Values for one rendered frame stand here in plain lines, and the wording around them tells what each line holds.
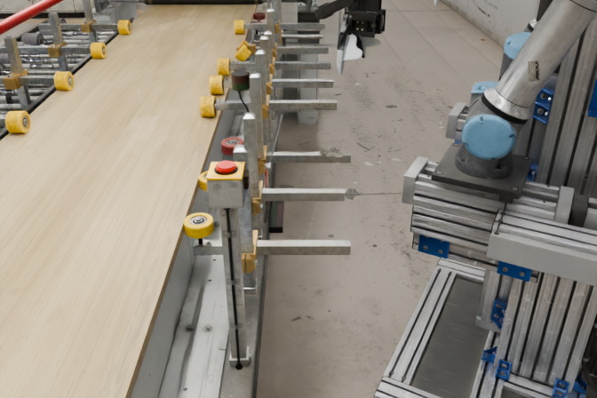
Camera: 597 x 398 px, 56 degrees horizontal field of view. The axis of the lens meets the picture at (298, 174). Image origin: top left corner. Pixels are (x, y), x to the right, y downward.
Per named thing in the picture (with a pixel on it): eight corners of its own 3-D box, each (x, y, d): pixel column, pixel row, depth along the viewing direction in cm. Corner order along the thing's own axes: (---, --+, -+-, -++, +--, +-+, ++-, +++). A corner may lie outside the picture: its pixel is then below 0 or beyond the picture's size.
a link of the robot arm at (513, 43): (494, 78, 184) (501, 37, 178) (505, 67, 194) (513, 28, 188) (531, 85, 178) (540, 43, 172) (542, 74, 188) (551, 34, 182)
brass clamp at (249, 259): (260, 244, 163) (259, 229, 160) (257, 274, 151) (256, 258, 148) (239, 244, 163) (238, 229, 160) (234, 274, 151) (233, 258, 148)
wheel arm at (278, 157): (350, 161, 202) (350, 150, 200) (351, 165, 199) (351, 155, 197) (228, 161, 202) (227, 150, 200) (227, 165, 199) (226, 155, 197)
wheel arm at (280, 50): (328, 51, 285) (328, 46, 283) (328, 53, 282) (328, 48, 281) (256, 52, 285) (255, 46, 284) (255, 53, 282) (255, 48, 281)
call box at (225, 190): (247, 194, 118) (245, 161, 114) (243, 211, 112) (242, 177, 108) (213, 194, 118) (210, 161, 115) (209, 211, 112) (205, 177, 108)
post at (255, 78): (265, 198, 205) (260, 71, 182) (265, 203, 202) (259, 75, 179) (256, 198, 205) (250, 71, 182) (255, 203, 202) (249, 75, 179)
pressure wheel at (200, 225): (203, 241, 163) (200, 207, 158) (222, 252, 158) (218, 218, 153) (181, 253, 158) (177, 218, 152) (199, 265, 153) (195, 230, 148)
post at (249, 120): (261, 247, 185) (255, 111, 162) (260, 254, 182) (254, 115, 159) (250, 247, 185) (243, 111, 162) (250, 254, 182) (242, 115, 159)
